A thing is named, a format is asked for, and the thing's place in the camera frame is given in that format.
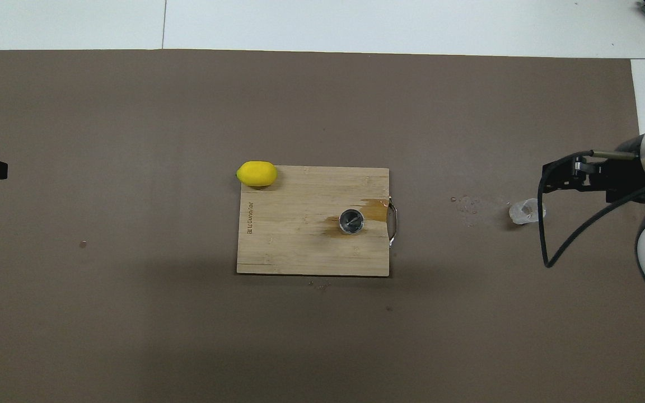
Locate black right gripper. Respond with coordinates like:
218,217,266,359
543,137,645,204

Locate clear plastic cup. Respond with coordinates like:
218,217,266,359
510,198,547,225

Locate steel jigger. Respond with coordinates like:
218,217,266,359
339,208,365,235

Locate brown table mat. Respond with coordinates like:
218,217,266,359
0,49,645,403

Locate yellow lemon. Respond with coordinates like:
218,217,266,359
236,161,278,187

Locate wooden cutting board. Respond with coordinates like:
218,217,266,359
237,166,399,277

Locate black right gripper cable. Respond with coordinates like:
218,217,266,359
539,149,645,268

